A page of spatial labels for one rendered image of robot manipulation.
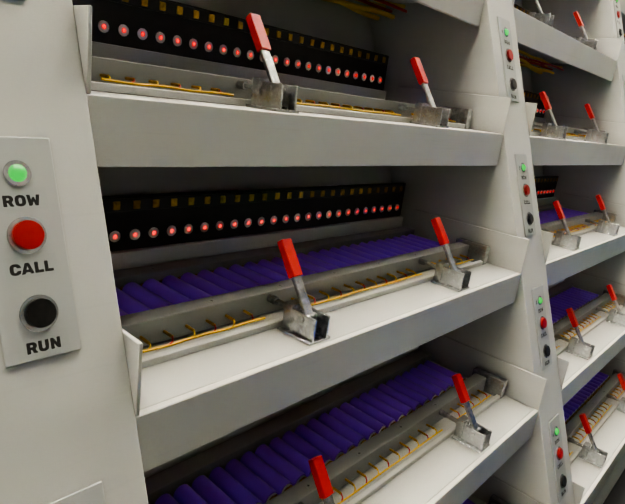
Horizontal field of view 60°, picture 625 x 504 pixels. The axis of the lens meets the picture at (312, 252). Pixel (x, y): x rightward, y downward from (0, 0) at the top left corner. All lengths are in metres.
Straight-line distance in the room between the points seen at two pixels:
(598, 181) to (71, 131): 1.32
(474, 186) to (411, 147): 0.24
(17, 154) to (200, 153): 0.13
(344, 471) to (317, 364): 0.17
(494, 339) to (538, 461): 0.19
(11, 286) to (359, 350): 0.31
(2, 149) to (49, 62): 0.06
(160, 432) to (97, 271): 0.11
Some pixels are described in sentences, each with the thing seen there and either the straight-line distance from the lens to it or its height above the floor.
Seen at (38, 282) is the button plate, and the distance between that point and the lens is 0.33.
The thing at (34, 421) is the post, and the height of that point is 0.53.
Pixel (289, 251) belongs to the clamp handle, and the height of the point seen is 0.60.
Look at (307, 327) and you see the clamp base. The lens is 0.47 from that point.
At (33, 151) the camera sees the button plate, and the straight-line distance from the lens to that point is 0.34.
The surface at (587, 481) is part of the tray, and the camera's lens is 1.13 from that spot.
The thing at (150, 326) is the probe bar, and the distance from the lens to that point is 0.44.
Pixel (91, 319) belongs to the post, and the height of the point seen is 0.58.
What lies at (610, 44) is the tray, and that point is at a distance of 1.53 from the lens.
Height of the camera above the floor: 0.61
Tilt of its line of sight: 2 degrees down
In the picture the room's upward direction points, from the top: 8 degrees counter-clockwise
